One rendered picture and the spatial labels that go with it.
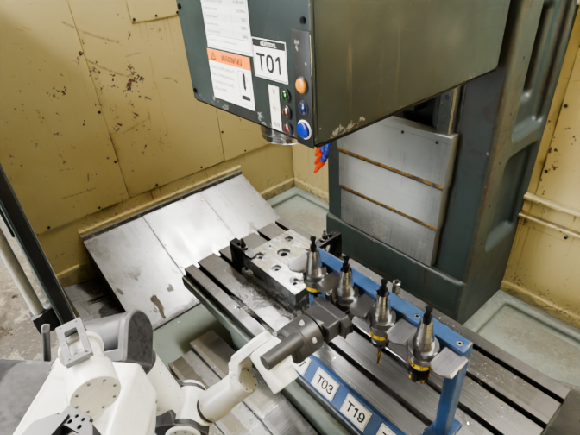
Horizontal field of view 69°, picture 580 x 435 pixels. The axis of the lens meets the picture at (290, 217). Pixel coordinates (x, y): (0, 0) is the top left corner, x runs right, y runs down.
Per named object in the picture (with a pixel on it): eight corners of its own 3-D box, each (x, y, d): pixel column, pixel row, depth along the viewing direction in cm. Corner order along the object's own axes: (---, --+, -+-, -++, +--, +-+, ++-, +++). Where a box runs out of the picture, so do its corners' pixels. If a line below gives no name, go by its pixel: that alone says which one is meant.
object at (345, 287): (358, 290, 102) (359, 268, 99) (347, 299, 100) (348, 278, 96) (343, 282, 105) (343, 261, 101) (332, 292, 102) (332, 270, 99)
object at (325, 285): (327, 297, 103) (326, 294, 103) (312, 286, 107) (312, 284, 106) (346, 283, 107) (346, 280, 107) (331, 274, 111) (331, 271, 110)
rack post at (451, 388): (439, 453, 101) (458, 375, 84) (420, 437, 104) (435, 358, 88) (462, 425, 106) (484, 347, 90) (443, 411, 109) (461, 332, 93)
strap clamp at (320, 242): (317, 271, 158) (316, 238, 150) (311, 267, 161) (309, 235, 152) (342, 255, 165) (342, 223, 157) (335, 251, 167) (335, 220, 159)
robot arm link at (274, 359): (307, 367, 99) (269, 397, 93) (280, 329, 102) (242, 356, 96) (324, 356, 90) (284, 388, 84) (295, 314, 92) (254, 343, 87)
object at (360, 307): (361, 321, 96) (361, 318, 96) (343, 309, 100) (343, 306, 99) (381, 305, 100) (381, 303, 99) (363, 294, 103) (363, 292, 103)
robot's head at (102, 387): (70, 434, 58) (68, 384, 55) (58, 384, 65) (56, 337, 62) (120, 417, 62) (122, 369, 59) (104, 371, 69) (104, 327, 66)
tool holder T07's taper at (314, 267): (326, 270, 109) (325, 249, 105) (312, 278, 107) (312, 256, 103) (315, 261, 112) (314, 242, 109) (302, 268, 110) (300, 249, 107)
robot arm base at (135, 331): (83, 397, 86) (46, 371, 79) (103, 341, 96) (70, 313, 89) (148, 385, 84) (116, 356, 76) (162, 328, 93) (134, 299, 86)
